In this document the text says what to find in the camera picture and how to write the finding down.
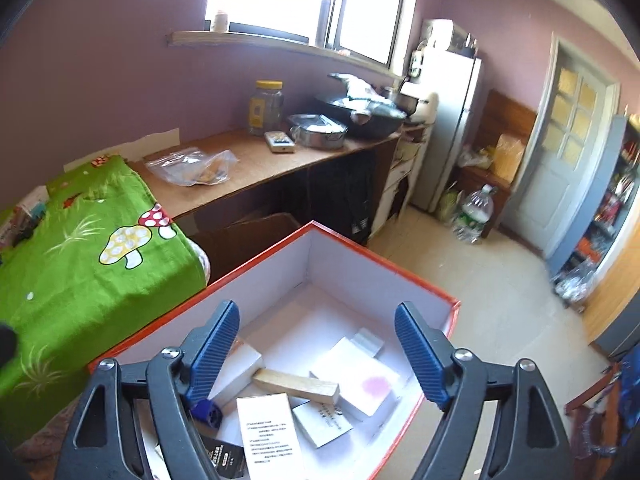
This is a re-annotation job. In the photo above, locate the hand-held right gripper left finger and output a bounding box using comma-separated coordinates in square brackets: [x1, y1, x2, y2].
[55, 300, 240, 480]

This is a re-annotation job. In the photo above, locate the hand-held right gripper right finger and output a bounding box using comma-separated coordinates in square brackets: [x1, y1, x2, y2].
[395, 302, 571, 480]

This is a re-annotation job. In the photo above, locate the plain white box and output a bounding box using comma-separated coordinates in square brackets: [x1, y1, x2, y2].
[207, 339, 264, 407]

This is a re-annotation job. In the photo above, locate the small silver box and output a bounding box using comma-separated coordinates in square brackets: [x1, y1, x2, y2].
[352, 327, 385, 359]

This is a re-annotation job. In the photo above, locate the white box with pink mark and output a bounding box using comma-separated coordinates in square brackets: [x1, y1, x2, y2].
[310, 336, 402, 423]

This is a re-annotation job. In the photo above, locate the wooden block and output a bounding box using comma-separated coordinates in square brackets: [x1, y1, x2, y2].
[251, 367, 340, 404]

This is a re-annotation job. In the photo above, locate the large white printed box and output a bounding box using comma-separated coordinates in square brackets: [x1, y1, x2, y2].
[236, 393, 305, 477]

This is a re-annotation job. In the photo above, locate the red storage box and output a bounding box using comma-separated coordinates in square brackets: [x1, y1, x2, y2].
[89, 220, 461, 480]

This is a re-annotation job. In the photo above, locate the black box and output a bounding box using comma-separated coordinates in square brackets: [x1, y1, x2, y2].
[200, 435, 249, 480]

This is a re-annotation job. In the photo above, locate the small white printed box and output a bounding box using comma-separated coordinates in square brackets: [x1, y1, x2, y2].
[291, 400, 354, 449]

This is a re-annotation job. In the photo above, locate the clear water bottle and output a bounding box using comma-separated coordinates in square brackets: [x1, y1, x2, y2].
[452, 184, 496, 245]

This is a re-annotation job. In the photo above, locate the green mushroom printed blanket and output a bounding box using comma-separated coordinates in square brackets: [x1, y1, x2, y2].
[0, 155, 210, 448]

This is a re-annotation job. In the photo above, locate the white cabinet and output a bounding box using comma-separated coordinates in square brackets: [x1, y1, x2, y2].
[371, 127, 434, 235]

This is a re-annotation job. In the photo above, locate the clear plastic bag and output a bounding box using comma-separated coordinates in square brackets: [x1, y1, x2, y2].
[144, 147, 240, 189]

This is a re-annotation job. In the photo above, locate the wooden desk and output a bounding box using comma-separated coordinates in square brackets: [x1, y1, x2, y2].
[131, 122, 426, 221]

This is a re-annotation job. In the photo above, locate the yellow bag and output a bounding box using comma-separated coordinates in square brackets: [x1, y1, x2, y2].
[492, 132, 526, 184]

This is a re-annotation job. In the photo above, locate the white remote control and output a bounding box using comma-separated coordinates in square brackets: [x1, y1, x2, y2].
[264, 131, 297, 154]

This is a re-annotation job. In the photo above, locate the shelf of goods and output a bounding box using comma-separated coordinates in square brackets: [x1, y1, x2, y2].
[550, 115, 640, 313]

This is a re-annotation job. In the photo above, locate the white refrigerator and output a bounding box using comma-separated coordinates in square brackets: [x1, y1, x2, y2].
[410, 19, 484, 213]

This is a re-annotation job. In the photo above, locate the black wok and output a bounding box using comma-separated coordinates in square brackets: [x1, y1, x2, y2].
[314, 74, 408, 141]

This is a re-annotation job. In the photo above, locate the grey panelled door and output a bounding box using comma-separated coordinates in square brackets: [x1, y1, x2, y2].
[500, 32, 622, 261]

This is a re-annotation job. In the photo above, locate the metal pot with lid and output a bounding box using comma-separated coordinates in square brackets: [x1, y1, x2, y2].
[287, 112, 349, 150]

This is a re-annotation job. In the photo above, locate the white rice cooker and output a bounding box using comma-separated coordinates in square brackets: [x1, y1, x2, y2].
[406, 91, 440, 127]

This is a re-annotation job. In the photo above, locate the clear jar with yellow lid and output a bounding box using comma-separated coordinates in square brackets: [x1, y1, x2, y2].
[247, 80, 284, 137]

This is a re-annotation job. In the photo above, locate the wooden windowsill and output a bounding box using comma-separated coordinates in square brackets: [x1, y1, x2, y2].
[166, 30, 403, 78]

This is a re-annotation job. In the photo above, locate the window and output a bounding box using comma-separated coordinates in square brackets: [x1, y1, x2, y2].
[204, 0, 420, 68]

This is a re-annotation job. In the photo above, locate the white paper on wall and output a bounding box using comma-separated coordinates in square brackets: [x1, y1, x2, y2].
[62, 128, 182, 173]

